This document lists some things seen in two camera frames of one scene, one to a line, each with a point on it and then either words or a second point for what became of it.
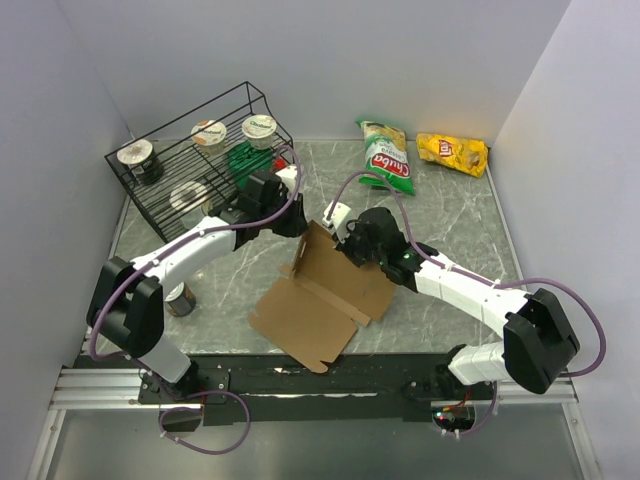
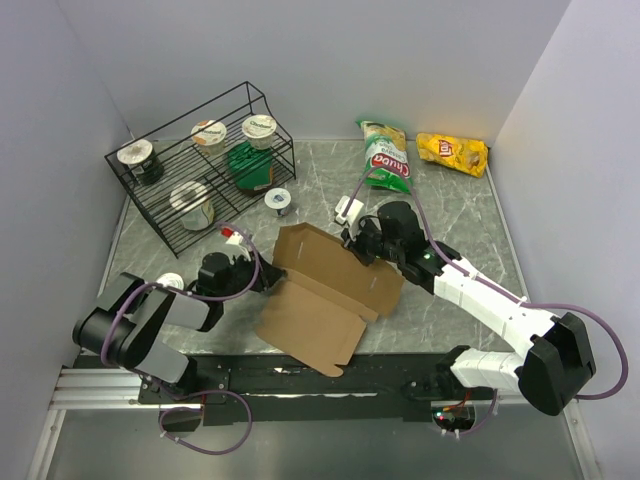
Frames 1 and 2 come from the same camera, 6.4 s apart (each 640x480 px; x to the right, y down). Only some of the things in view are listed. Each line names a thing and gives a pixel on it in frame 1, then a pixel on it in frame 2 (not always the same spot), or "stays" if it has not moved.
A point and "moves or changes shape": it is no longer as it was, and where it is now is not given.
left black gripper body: (287, 224) to (241, 276)
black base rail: (263, 387) stays
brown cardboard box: (314, 311) moves or changes shape
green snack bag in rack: (247, 159) stays
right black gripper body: (356, 248) stays
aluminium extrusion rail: (114, 389) stays
